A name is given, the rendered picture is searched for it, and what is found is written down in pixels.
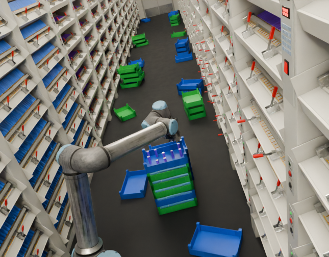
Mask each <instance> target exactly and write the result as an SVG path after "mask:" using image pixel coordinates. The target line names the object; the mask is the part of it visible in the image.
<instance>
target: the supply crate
mask: <svg viewBox="0 0 329 257"><path fill-rule="evenodd" d="M179 144H180V147H181V150H182V154H183V156H182V157H181V156H180V152H179V149H178V145H177V143H175V144H171V145H167V146H163V147H159V148H156V150H157V153H158V157H157V158H156V155H155V152H154V149H151V150H148V151H149V154H150V157H151V159H150V160H151V164H149V162H148V158H147V151H145V149H142V152H143V160H144V163H143V165H144V168H145V171H146V174H148V173H152V172H156V171H159V170H163V169H167V168H171V167H175V166H179V165H183V164H187V163H189V162H188V158H187V154H186V152H185V149H184V146H183V142H182V139H180V142H179ZM171 150H173V154H174V159H173V158H172V156H171V152H170V151H171ZM162 152H165V156H166V160H167V162H164V159H163V155H162ZM156 159H158V160H159V164H157V163H156Z"/></svg>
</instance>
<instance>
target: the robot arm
mask: <svg viewBox="0 0 329 257"><path fill-rule="evenodd" d="M152 108H153V110H152V111H151V112H150V114H149V115H148V116H147V117H146V118H145V120H144V121H143V122H142V124H141V125H142V128H143V129H142V130H140V131H138V132H136V133H133V134H131V135H129V136H127V137H124V138H122V139H120V140H118V141H115V142H113V143H111V144H109V145H106V146H104V147H103V146H101V145H99V146H96V147H94V148H82V147H79V146H76V145H71V144H67V145H64V146H62V147H61V148H60V149H59V151H58V152H57V156H56V160H57V163H58V164H59V165H60V166H62V170H63V174H64V177H65V182H66V188H67V193H68V198H69V203H70V208H71V213H72V218H73V223H74V229H75V234H76V238H77V243H76V245H75V247H74V249H73V251H72V254H71V257H121V256H120V254H119V253H118V252H116V251H114V250H107V251H105V250H104V246H103V241H102V239H101V238H100V237H98V234H97V228H96V222H95V216H94V210H93V204H92V198H91V192H90V187H89V181H88V174H87V173H93V172H98V171H102V170H104V169H107V168H108V167H110V165H111V163H112V162H114V161H116V160H118V159H120V158H122V157H123V156H125V155H127V154H129V153H131V152H133V151H135V150H137V149H139V148H141V147H143V146H145V145H147V144H149V143H151V142H153V141H155V140H157V139H159V138H161V137H164V138H165V139H169V140H168V142H170V141H171V140H172V141H173V142H174V139H175V138H176V143H177V142H179V141H180V131H179V130H178V123H177V121H178V119H177V118H172V116H171V114H170V111H169V109H168V106H167V104H166V102H164V101H162V100H160V101H157V102H155V103H154V104H153V105H152Z"/></svg>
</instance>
